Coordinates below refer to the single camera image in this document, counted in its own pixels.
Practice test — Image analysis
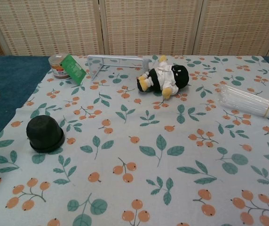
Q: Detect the black round bowl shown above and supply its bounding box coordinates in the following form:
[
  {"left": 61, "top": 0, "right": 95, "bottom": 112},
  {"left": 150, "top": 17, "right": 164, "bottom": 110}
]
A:
[{"left": 26, "top": 114, "right": 64, "bottom": 149}]

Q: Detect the clear jar with orange label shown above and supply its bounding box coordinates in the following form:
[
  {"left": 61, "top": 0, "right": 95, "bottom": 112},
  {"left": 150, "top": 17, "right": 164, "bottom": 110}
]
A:
[{"left": 48, "top": 54, "right": 70, "bottom": 79}]

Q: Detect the green card packet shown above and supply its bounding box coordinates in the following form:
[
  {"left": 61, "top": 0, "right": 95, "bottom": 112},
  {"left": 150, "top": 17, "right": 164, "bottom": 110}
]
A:
[{"left": 61, "top": 54, "right": 87, "bottom": 86}]

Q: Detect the silver metal rack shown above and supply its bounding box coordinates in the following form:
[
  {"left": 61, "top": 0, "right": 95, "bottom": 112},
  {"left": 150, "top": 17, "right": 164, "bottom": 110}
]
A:
[{"left": 87, "top": 54, "right": 149, "bottom": 82}]

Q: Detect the floral tablecloth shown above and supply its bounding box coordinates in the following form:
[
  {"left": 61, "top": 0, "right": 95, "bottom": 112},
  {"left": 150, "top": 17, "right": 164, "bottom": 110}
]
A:
[{"left": 0, "top": 55, "right": 269, "bottom": 226}]

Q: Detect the black white penguin plush toy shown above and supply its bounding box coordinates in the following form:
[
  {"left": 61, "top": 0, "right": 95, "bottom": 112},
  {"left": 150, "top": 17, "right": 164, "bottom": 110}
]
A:
[{"left": 136, "top": 55, "right": 191, "bottom": 99}]

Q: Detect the bundle of clear straws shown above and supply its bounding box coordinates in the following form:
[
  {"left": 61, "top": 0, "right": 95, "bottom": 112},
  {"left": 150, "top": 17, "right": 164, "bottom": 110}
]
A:
[{"left": 219, "top": 84, "right": 269, "bottom": 123}]

